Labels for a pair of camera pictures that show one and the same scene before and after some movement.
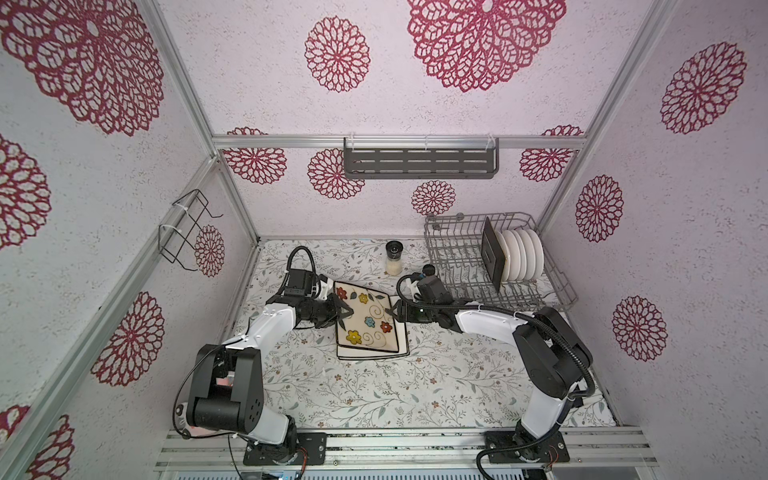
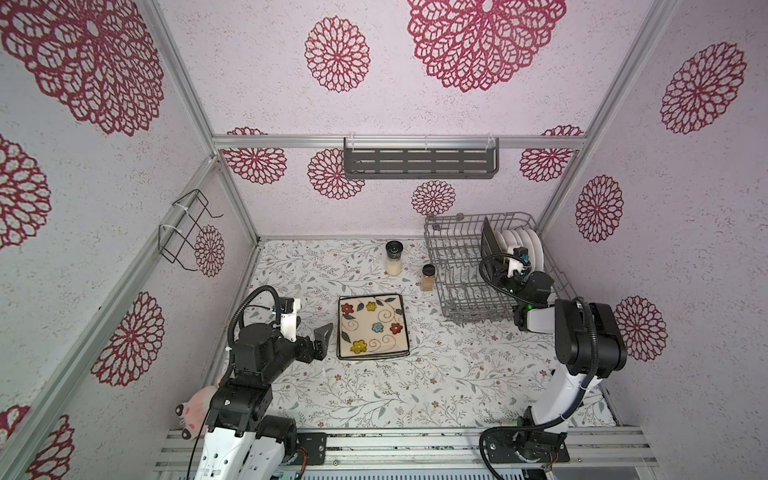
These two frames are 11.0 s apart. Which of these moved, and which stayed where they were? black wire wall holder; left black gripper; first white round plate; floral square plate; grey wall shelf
Moved: left black gripper; floral square plate
Stayed: black wire wall holder; first white round plate; grey wall shelf
